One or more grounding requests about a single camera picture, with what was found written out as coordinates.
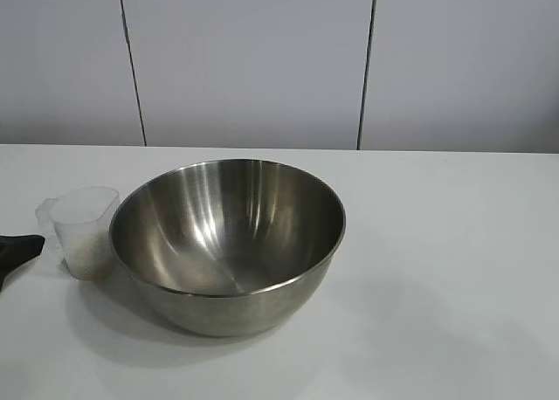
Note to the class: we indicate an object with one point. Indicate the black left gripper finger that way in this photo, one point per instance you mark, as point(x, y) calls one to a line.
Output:
point(19, 248)

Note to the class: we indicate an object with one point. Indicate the clear plastic measuring cup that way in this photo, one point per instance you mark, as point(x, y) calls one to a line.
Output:
point(83, 216)

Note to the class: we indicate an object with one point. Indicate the stainless steel mixing bowl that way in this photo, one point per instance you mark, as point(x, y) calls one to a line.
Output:
point(218, 247)

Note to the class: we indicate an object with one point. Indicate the white uncooked rice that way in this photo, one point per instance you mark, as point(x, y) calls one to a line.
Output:
point(87, 262)

